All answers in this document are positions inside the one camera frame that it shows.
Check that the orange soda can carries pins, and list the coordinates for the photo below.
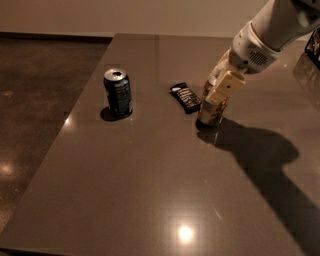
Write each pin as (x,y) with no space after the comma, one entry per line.
(211,114)

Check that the black chocolate bar wrapper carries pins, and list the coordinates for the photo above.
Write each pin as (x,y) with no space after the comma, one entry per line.
(186,97)

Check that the black soda can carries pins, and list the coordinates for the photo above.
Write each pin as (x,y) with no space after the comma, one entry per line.
(117,85)

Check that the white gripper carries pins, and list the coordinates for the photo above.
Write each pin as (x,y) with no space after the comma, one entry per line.
(249,50)

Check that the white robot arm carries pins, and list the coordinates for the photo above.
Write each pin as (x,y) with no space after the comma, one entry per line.
(280,22)

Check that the dark object at table edge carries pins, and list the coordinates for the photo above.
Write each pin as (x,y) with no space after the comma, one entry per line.
(312,48)

